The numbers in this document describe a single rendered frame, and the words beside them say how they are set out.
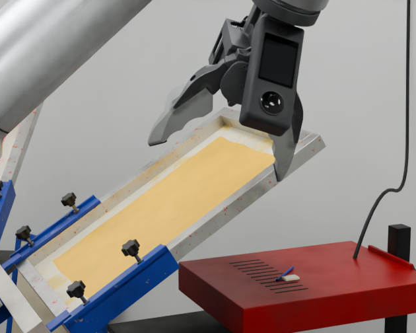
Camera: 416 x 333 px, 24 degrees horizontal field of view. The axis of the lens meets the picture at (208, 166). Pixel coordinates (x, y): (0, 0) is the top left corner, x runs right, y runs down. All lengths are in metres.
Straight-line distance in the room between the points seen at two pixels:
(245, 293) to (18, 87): 1.94
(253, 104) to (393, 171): 2.62
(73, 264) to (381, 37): 1.44
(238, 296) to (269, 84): 1.73
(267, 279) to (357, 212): 0.93
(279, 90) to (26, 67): 0.27
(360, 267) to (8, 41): 2.23
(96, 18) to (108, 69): 3.49
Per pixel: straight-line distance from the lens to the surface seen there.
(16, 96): 0.76
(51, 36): 0.75
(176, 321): 2.88
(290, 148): 1.02
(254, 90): 0.91
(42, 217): 4.67
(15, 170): 3.17
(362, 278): 2.79
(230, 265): 2.88
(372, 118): 3.52
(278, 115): 0.90
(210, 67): 0.96
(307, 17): 0.94
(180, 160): 2.86
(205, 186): 2.61
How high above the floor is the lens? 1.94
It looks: 11 degrees down
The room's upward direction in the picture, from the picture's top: straight up
